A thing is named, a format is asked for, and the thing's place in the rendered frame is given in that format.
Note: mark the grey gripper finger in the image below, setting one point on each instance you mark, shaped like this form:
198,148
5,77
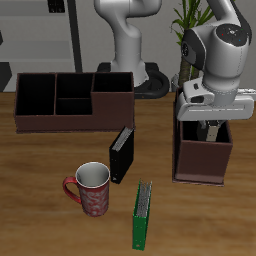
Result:
211,132
202,130

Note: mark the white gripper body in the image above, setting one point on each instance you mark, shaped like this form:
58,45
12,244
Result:
216,111

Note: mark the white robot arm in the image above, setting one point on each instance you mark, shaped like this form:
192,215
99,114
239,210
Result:
128,40

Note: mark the small dark brown desk caddy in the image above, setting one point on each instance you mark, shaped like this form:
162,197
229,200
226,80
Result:
203,160

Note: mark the black book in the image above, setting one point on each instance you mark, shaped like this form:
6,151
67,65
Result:
121,161

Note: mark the wide dark brown desk caddy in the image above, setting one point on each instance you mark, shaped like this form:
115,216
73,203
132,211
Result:
111,110

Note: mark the green book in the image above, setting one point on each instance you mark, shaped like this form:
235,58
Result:
140,230

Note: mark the green pot plant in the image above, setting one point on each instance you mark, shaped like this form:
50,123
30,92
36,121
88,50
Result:
185,66

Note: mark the red patterned mug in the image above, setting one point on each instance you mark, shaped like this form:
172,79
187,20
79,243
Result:
95,198

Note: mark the flat black base plate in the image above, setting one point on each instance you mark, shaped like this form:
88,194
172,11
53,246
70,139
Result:
156,85

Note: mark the black upright post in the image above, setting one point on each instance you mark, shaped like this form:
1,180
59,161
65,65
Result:
75,36

